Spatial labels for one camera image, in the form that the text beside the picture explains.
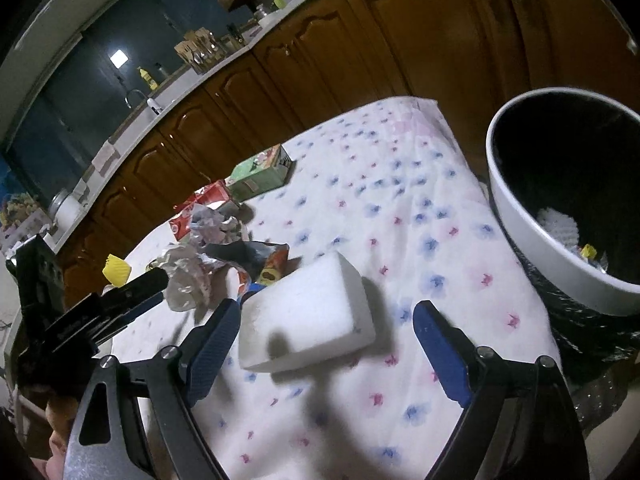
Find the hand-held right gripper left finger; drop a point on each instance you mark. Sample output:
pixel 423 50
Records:
pixel 214 347

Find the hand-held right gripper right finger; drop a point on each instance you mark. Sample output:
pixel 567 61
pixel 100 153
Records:
pixel 445 355

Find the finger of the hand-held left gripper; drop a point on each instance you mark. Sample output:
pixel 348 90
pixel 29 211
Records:
pixel 142 282
pixel 140 308

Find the silver foil wrapper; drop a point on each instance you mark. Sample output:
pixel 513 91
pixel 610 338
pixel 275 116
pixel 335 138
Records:
pixel 185 280

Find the white foam block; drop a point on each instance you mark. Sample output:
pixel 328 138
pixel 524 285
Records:
pixel 305 310

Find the red packet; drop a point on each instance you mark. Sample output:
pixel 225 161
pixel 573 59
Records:
pixel 220 199

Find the white round trash bin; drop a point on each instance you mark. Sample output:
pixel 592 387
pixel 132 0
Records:
pixel 530 260

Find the black plastic bin liner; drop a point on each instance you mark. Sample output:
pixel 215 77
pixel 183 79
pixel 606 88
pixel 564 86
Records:
pixel 575 350

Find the person's left hand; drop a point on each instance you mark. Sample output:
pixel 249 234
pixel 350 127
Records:
pixel 57 425

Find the yellow ridged paper liner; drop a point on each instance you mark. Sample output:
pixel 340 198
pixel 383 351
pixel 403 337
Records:
pixel 116 270

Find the grey crumpled paper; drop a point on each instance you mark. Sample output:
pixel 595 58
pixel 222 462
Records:
pixel 220 225

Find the dark orange snack wrapper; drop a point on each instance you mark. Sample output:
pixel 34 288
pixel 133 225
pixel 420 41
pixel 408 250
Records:
pixel 272 260

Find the green carton box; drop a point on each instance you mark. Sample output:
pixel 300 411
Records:
pixel 260 175

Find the floral white tablecloth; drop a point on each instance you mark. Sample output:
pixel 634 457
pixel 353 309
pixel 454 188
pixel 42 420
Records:
pixel 400 200

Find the white ridged paper liner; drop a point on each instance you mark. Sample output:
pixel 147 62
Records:
pixel 557 225

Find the small yellow scrap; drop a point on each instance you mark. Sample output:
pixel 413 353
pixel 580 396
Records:
pixel 588 251

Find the dark kitchen window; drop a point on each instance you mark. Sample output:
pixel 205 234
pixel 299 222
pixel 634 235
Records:
pixel 100 110

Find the white kitchen countertop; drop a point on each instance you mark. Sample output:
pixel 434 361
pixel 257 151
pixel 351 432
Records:
pixel 165 105

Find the metal sink faucet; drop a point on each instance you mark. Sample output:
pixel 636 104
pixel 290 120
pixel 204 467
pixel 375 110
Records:
pixel 134 97

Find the yellow dish soap bottle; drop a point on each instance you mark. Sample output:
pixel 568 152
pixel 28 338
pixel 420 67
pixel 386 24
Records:
pixel 146 79

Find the wooden utensil holder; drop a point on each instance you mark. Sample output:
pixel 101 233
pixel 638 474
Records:
pixel 197 50

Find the green cup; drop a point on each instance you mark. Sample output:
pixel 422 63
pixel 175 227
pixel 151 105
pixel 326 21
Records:
pixel 285 0

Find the brown wooden base cabinets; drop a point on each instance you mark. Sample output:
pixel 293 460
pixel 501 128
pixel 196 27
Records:
pixel 400 35

